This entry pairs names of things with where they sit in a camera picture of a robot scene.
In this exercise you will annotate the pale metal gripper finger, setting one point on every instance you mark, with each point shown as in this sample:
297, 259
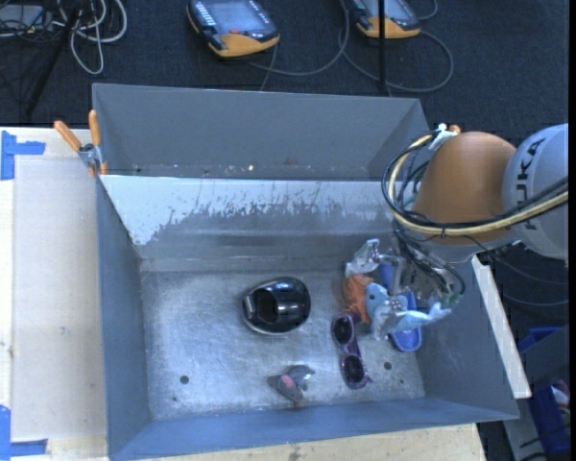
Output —
384, 312
365, 259

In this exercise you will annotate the grey metal bin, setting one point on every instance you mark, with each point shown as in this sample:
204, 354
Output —
249, 353

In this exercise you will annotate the black glossy cup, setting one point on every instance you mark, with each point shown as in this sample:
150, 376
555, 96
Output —
280, 308

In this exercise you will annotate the purple sunglasses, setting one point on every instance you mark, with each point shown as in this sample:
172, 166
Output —
350, 353

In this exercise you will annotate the grey and pink toy animal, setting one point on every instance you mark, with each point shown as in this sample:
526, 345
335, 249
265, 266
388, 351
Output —
290, 382

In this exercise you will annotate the orange fuzzy toy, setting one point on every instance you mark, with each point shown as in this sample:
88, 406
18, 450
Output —
357, 293

